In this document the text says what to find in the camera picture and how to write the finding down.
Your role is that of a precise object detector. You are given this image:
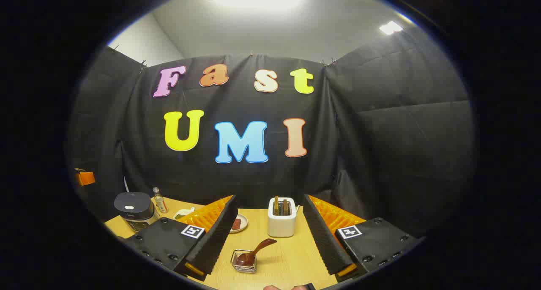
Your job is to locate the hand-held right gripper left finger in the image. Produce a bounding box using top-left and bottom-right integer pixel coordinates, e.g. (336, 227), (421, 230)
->
(125, 195), (238, 282)

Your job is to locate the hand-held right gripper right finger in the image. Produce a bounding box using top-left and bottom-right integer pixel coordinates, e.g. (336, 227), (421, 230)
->
(302, 194), (423, 282)

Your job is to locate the white toaster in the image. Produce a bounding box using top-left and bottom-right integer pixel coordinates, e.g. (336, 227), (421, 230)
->
(268, 197), (297, 238)

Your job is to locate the grey silver rice cooker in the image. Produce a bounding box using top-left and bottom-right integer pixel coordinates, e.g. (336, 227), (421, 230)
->
(113, 192), (160, 233)

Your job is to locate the dark wooden spoon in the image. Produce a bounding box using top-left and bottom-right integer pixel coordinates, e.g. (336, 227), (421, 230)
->
(235, 238), (277, 267)

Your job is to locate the small clear glass bottle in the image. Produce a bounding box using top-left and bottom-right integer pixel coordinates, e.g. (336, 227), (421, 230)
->
(153, 187), (168, 214)

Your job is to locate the white divided bean dish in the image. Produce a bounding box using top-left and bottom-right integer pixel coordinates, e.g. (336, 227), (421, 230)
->
(173, 207), (196, 221)

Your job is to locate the round white plate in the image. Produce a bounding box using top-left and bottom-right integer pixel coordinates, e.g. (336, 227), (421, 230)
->
(230, 214), (249, 233)

